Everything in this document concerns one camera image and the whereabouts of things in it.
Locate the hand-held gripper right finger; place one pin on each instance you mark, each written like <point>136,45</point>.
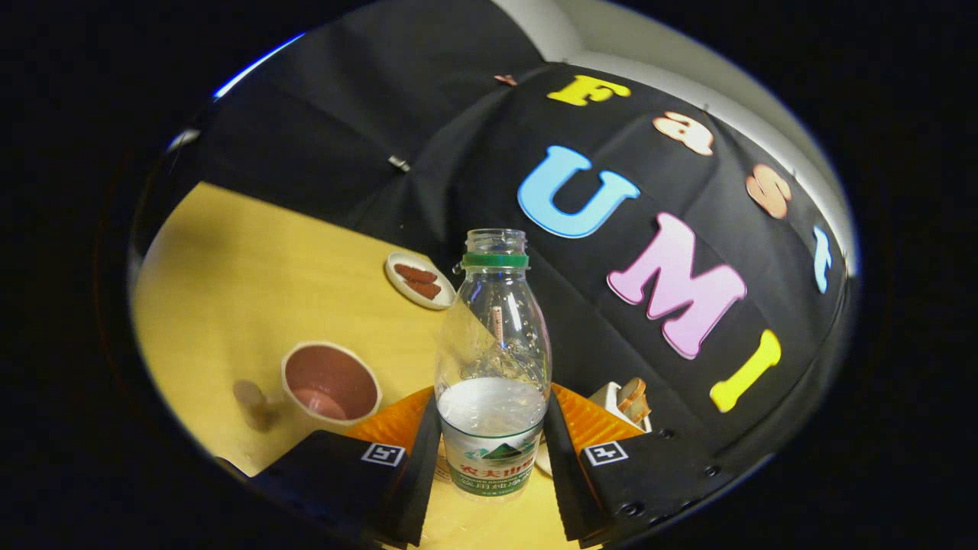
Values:
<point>649,477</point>

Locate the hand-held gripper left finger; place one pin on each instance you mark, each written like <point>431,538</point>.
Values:
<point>328,473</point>

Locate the clear plastic bottle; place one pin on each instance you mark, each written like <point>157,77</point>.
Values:
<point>493,359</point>

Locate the small white plate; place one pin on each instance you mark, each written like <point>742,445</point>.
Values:
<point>397,286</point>

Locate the wooden table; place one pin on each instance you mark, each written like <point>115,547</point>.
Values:
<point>244,290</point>

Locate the brown food pieces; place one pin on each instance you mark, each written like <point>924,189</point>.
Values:
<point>419,279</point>

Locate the silver clip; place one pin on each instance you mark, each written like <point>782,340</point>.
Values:
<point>398,162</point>

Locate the black backdrop cloth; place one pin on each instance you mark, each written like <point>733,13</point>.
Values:
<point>344,153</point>

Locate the red clip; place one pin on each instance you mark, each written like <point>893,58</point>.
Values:
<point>504,79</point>

